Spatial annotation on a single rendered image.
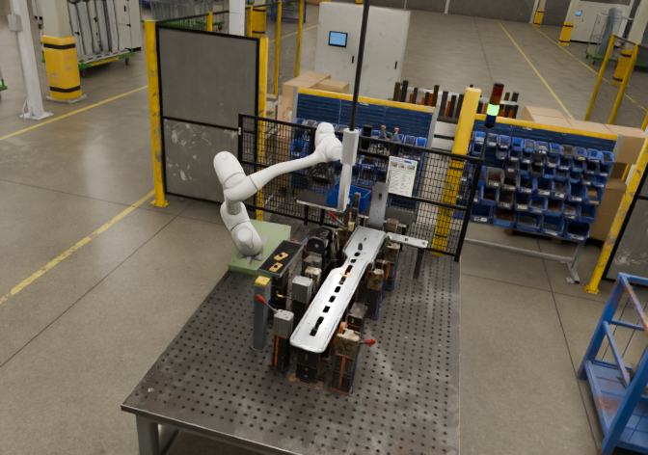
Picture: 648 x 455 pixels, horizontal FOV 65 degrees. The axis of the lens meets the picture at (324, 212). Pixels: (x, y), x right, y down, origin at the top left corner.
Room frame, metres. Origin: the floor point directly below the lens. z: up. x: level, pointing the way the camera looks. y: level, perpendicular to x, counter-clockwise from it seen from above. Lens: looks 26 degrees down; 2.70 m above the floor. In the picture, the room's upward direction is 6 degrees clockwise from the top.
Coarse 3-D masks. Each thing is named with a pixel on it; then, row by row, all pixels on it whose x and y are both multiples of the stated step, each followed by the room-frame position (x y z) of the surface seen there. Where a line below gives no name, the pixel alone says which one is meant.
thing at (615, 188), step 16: (528, 112) 5.86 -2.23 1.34; (544, 112) 5.91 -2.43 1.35; (592, 128) 5.37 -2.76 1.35; (608, 128) 5.45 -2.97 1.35; (624, 128) 5.52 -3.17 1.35; (624, 144) 5.24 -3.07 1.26; (640, 144) 5.21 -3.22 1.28; (624, 160) 5.23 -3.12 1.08; (608, 192) 5.23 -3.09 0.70; (624, 192) 5.21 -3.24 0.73; (608, 208) 5.22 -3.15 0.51; (592, 224) 5.24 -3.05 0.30; (608, 224) 5.22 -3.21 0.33; (560, 240) 5.27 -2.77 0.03
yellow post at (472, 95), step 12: (468, 96) 3.49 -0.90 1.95; (468, 108) 3.48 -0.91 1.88; (468, 120) 3.48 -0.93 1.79; (456, 132) 3.50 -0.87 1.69; (468, 132) 3.48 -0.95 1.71; (456, 144) 3.49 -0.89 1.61; (468, 144) 3.48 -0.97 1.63; (456, 168) 3.48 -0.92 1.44; (456, 180) 3.48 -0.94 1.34; (444, 192) 3.50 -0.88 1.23; (444, 228) 3.48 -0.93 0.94; (444, 240) 3.47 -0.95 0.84; (432, 252) 3.49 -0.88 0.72
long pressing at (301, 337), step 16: (352, 240) 3.04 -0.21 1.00; (368, 240) 3.06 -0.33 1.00; (352, 256) 2.82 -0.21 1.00; (368, 256) 2.84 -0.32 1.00; (336, 272) 2.62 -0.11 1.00; (352, 272) 2.64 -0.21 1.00; (320, 288) 2.43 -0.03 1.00; (352, 288) 2.47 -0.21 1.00; (320, 304) 2.29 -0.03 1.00; (336, 304) 2.30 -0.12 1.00; (304, 320) 2.13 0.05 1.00; (336, 320) 2.16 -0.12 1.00; (304, 336) 2.00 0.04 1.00; (320, 336) 2.02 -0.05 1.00; (320, 352) 1.91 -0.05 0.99
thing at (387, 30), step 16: (320, 16) 9.82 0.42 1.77; (336, 16) 9.77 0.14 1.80; (352, 16) 9.71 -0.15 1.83; (368, 16) 9.65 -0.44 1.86; (384, 16) 9.60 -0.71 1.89; (400, 16) 9.54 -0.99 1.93; (320, 32) 9.82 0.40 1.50; (336, 32) 9.74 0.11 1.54; (352, 32) 9.70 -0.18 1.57; (368, 32) 9.64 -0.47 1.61; (384, 32) 9.59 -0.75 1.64; (400, 32) 9.53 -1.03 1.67; (320, 48) 9.81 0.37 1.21; (336, 48) 9.76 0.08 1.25; (352, 48) 9.70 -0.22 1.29; (368, 48) 9.64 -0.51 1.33; (384, 48) 9.58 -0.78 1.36; (400, 48) 9.53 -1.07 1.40; (320, 64) 9.81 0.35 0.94; (336, 64) 9.75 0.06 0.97; (352, 64) 9.69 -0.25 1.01; (368, 64) 9.63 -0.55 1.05; (384, 64) 9.58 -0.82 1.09; (400, 64) 9.53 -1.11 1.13; (352, 80) 9.68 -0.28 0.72; (368, 80) 9.62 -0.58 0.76; (384, 80) 9.57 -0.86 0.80; (368, 96) 9.62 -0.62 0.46; (384, 96) 9.56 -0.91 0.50
